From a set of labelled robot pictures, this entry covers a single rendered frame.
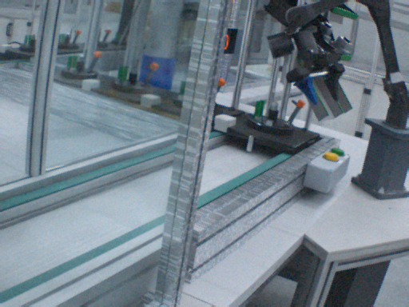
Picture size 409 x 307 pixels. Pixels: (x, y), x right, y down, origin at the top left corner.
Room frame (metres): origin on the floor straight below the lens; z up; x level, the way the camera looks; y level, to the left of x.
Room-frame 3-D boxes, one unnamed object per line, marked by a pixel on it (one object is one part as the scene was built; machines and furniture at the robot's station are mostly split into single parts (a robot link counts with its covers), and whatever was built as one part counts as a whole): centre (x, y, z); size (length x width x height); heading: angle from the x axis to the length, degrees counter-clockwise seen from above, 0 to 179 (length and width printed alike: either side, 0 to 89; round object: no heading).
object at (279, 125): (1.47, -0.17, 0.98); 0.14 x 0.14 x 0.02
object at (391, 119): (1.42, -0.54, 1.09); 0.07 x 0.07 x 0.06; 28
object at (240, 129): (1.47, -0.17, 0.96); 0.24 x 0.24 x 0.02; 64
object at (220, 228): (1.15, -0.19, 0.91); 0.89 x 0.06 x 0.11; 154
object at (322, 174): (1.29, -0.33, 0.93); 0.21 x 0.07 x 0.06; 154
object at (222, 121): (1.42, -0.04, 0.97); 0.05 x 0.05 x 0.04; 64
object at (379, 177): (1.42, -0.54, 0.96); 0.15 x 0.15 x 0.20; 28
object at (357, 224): (1.46, -0.52, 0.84); 0.90 x 0.70 x 0.03; 118
